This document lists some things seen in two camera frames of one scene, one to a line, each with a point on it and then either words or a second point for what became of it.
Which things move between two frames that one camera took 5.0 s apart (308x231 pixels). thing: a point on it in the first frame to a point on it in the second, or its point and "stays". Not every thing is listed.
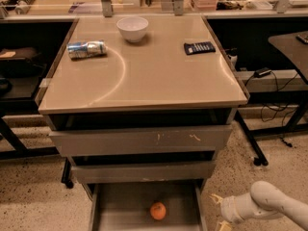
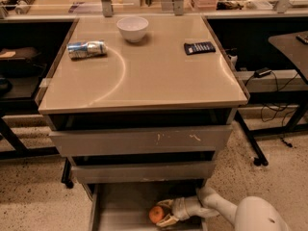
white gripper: x=228 y=208 to x=182 y=208
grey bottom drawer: x=127 y=206 stays
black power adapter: x=259 y=73 stays
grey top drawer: x=142 y=141 stays
